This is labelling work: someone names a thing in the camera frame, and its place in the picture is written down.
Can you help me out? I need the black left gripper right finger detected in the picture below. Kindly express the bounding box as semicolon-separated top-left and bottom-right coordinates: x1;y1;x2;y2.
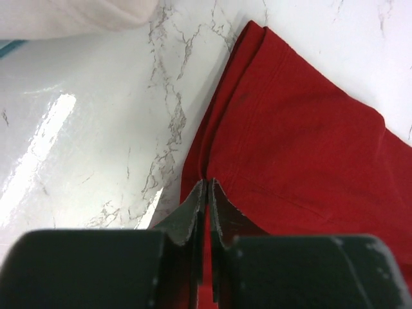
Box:
208;180;411;308

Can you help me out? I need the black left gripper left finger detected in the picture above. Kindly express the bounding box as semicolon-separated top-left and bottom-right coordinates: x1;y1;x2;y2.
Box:
1;181;206;308

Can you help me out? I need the dark red t-shirt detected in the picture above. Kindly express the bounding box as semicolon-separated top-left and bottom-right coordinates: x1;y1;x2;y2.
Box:
180;21;411;308

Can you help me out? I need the teal plastic basket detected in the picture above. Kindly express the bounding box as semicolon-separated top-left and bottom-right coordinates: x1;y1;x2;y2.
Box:
0;40;26;59

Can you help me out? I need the white patterned t-shirt pile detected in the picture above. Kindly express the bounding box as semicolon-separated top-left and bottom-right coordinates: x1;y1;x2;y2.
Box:
1;1;159;40

